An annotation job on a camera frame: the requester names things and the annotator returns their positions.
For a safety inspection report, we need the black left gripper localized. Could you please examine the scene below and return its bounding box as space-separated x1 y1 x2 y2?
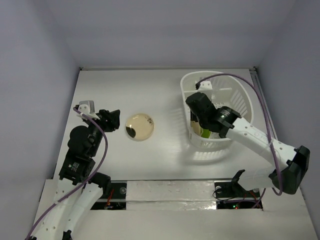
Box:
84 108 120 156

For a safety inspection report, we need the lime green plate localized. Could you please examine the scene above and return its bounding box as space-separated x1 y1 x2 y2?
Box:
200 128 211 139

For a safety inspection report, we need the cream plate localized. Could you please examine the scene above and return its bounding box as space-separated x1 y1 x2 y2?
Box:
210 132 221 139

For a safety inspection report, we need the beige floral plate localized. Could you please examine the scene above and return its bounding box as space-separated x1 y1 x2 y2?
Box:
125 113 155 142

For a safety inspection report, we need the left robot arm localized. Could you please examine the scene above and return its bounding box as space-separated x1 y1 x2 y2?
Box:
26 103 121 240

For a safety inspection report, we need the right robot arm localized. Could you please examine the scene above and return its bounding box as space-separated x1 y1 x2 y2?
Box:
185 92 310 196

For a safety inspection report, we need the white plastic dish rack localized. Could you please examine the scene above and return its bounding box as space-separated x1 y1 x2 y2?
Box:
180 70 254 151

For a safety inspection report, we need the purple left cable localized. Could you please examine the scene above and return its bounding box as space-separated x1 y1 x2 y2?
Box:
26 106 110 238

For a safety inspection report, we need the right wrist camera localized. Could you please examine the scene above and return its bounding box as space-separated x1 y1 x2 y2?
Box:
195 80 213 91

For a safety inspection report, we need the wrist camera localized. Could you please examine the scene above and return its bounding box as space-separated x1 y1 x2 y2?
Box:
74 100 99 120
195 80 213 91

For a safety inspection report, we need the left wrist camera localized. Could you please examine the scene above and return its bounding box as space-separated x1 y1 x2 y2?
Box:
74 100 99 120

